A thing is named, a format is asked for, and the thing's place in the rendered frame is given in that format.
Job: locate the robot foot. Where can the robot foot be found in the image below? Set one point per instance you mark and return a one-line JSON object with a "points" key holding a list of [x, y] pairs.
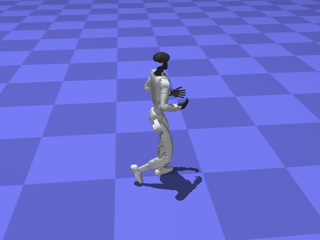
{"points": [[138, 175], [164, 171]]}

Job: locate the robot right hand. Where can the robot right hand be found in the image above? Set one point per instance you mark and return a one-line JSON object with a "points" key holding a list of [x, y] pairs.
{"points": [[184, 104]]}

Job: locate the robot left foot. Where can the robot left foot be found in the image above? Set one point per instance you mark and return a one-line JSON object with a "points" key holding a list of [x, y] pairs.
{"points": [[164, 171]]}

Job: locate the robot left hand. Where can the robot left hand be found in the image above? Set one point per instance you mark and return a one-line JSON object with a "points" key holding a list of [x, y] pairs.
{"points": [[177, 92]]}

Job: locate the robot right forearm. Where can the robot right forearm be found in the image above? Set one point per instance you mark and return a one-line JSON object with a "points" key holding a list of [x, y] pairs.
{"points": [[172, 107]]}

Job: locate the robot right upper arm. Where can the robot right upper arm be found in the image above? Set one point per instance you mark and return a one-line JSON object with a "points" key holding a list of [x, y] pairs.
{"points": [[164, 86]]}

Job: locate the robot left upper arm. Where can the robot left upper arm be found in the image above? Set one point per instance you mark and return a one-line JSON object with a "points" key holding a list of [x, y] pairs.
{"points": [[147, 86]]}

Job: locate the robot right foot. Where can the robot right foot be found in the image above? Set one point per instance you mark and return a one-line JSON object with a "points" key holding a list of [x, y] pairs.
{"points": [[138, 175]]}

